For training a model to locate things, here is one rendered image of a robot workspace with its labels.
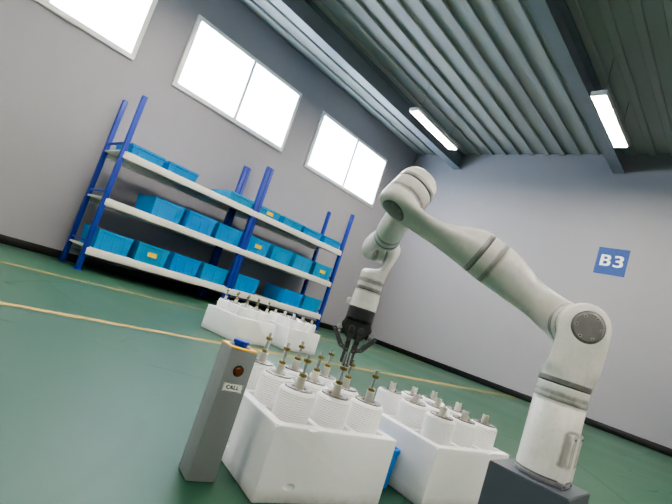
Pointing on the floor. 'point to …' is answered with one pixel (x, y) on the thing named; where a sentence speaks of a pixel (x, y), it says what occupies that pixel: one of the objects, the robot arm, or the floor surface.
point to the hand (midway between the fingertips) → (346, 358)
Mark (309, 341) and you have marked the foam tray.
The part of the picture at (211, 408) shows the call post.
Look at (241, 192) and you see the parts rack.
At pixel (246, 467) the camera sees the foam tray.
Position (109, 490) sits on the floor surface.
